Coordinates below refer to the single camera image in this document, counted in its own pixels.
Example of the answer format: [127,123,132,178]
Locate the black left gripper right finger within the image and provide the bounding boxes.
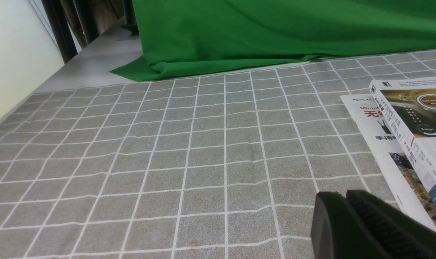
[346,190,436,259]

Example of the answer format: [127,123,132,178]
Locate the green backdrop cloth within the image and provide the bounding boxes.
[112,0,436,81]

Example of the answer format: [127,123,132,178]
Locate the dark stand poles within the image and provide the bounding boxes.
[41,0,139,63]

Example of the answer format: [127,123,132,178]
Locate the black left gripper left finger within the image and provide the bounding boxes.
[310,192,392,259]

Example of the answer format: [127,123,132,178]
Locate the grey checked tablecloth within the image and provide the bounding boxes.
[0,50,436,259]

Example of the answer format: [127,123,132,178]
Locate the self-driving textbook top book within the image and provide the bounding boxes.
[369,77,436,207]

